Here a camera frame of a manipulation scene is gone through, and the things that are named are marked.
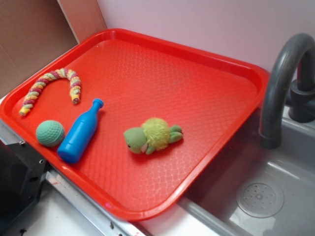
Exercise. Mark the blue plastic toy bottle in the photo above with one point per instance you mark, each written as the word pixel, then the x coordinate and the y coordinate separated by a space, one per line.
pixel 76 141

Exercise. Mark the green plush turtle toy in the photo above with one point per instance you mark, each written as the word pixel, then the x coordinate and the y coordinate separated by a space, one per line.
pixel 153 135

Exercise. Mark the red plastic tray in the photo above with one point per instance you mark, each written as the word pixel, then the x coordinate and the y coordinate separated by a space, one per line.
pixel 140 77

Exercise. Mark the green textured ball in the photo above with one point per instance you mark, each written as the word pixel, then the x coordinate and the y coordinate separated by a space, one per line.
pixel 50 133

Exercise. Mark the grey plastic toy sink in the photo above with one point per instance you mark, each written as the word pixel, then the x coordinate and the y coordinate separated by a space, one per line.
pixel 251 191

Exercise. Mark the grey toy faucet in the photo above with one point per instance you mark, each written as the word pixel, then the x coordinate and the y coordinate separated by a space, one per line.
pixel 291 83

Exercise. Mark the brown cardboard panel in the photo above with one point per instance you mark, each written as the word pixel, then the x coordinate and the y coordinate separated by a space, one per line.
pixel 35 32

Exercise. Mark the multicolour twisted rope toy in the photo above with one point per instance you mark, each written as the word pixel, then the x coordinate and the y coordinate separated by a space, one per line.
pixel 37 88

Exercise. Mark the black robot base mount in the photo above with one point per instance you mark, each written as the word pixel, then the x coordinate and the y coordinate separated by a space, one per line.
pixel 17 177

